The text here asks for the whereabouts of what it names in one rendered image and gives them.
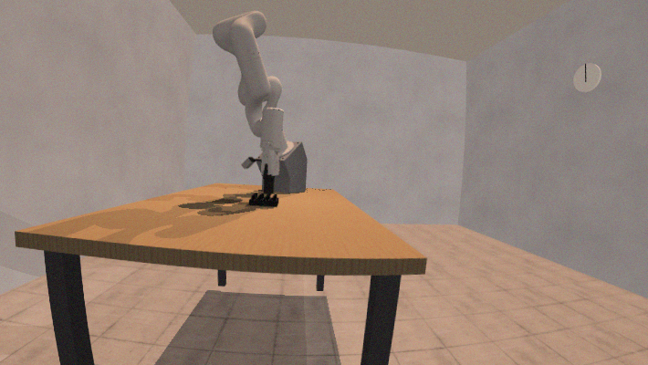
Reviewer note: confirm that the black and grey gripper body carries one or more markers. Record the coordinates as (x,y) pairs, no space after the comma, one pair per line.
(271,158)

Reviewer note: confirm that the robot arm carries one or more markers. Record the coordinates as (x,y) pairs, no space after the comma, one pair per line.
(266,122)

